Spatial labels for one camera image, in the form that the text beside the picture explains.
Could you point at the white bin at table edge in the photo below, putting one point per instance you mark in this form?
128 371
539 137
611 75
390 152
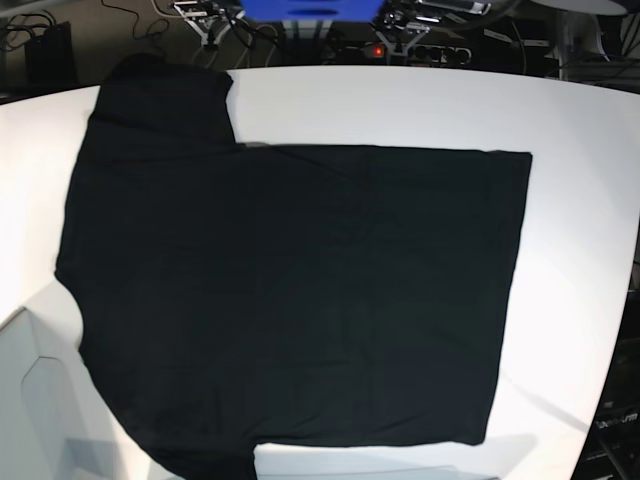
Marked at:
42 432

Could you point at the blue plastic box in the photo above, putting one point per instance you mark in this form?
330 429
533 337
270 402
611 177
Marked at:
332 10

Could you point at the black T-shirt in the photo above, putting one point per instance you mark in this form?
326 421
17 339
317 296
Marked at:
314 295

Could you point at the black power strip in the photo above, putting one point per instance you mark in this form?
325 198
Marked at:
420 55

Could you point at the black box on floor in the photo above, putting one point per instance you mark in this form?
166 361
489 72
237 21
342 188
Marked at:
49 57

